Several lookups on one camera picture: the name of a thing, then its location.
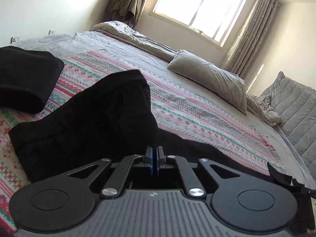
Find crumpled grey duvet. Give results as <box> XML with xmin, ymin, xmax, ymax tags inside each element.
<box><xmin>90</xmin><ymin>21</ymin><xmax>282</xmax><ymax>127</ymax></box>

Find window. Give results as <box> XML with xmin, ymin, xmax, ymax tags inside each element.
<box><xmin>148</xmin><ymin>0</ymin><xmax>249</xmax><ymax>48</ymax></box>

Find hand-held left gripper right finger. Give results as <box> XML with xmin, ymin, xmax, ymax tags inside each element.
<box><xmin>153</xmin><ymin>146</ymin><xmax>241</xmax><ymax>199</ymax></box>

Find red green patterned blanket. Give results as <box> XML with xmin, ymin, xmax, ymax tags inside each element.
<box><xmin>0</xmin><ymin>48</ymin><xmax>287</xmax><ymax>229</ymax></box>

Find grey curtain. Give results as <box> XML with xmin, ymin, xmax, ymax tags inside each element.
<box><xmin>222</xmin><ymin>0</ymin><xmax>280</xmax><ymax>76</ymax></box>

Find hanging olive clothes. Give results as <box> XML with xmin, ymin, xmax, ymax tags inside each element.
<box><xmin>106</xmin><ymin>0</ymin><xmax>149</xmax><ymax>29</ymax></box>

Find grey pillow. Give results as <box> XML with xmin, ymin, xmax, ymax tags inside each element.
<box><xmin>167</xmin><ymin>50</ymin><xmax>247</xmax><ymax>115</ymax></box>

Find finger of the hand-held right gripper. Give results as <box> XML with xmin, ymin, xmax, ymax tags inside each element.
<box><xmin>291</xmin><ymin>178</ymin><xmax>316</xmax><ymax>200</ymax></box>

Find grey quilted headboard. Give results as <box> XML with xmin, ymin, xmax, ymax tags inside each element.
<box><xmin>259</xmin><ymin>71</ymin><xmax>316</xmax><ymax>176</ymax></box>

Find folded black garment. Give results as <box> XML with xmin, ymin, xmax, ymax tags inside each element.
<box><xmin>0</xmin><ymin>46</ymin><xmax>65</xmax><ymax>114</ymax></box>

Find black pants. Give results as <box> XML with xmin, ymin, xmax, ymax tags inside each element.
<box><xmin>8</xmin><ymin>70</ymin><xmax>302</xmax><ymax>193</ymax></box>

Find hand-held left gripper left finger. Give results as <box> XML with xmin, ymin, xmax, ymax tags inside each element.
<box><xmin>68</xmin><ymin>147</ymin><xmax>154</xmax><ymax>199</ymax></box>

